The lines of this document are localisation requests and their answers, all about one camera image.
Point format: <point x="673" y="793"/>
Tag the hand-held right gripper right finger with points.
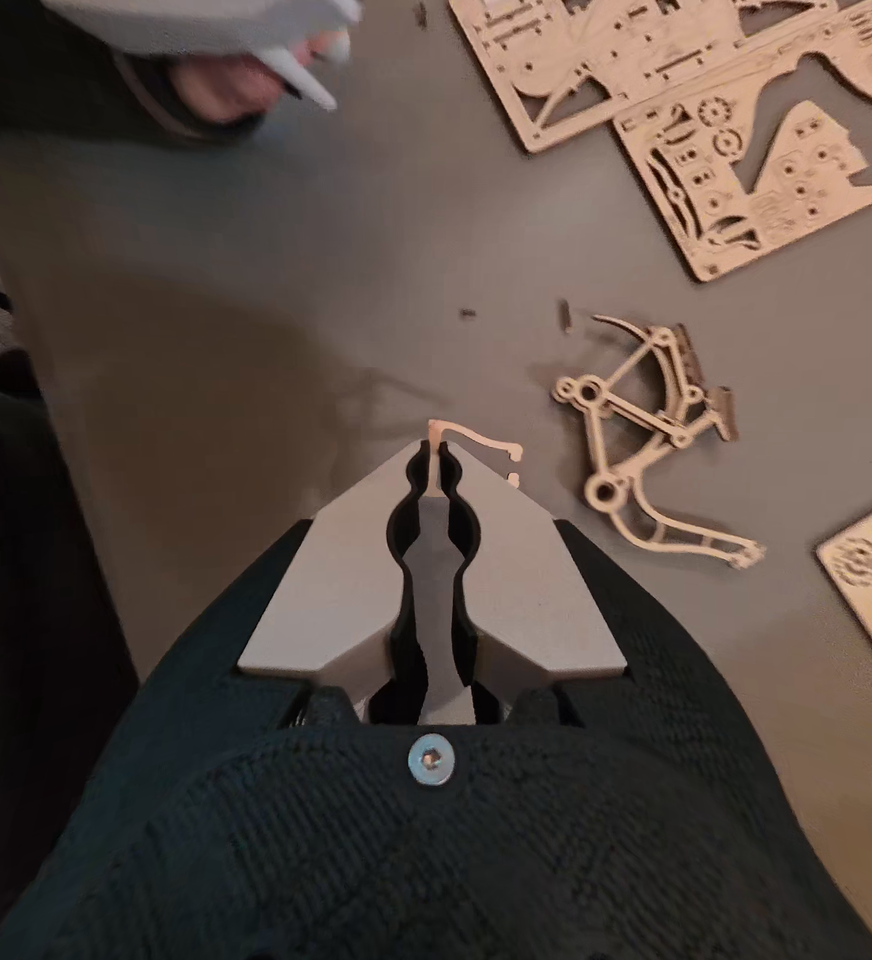
<point x="541" y="600"/>

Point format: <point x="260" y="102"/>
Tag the small curved wooden part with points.
<point x="434" y="439"/>

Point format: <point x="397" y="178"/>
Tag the narrow wooden parts sheet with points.
<point x="867" y="615"/>

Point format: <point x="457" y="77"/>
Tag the person's dark clothing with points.
<point x="16" y="600"/>

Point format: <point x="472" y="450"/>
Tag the person's left hand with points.
<point x="218" y="90"/>

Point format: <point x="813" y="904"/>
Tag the wooden parts sheet oval cutouts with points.
<point x="803" y="172"/>

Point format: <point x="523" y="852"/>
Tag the long wooden offcut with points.
<point x="565" y="316"/>

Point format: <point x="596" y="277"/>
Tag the person's left forearm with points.
<point x="31" y="67"/>

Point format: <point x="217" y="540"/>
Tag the large wooden parts sheet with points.
<point x="535" y="139"/>

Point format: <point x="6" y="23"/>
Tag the assembled wooden crossbow model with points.
<point x="722" y="416"/>

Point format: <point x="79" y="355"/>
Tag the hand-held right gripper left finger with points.
<point x="316" y="600"/>

